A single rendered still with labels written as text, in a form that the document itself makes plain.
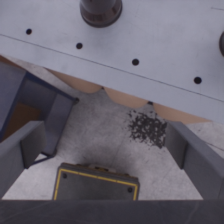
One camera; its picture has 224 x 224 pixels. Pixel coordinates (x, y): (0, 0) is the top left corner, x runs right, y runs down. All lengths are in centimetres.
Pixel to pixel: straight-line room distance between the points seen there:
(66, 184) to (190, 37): 137
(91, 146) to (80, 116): 34
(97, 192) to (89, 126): 65
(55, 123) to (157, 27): 147
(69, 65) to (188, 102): 23
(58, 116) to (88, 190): 75
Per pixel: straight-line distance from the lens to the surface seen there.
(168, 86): 31
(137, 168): 170
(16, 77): 102
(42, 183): 197
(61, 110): 167
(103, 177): 140
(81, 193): 148
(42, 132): 17
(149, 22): 35
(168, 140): 16
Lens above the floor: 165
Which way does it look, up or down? 81 degrees down
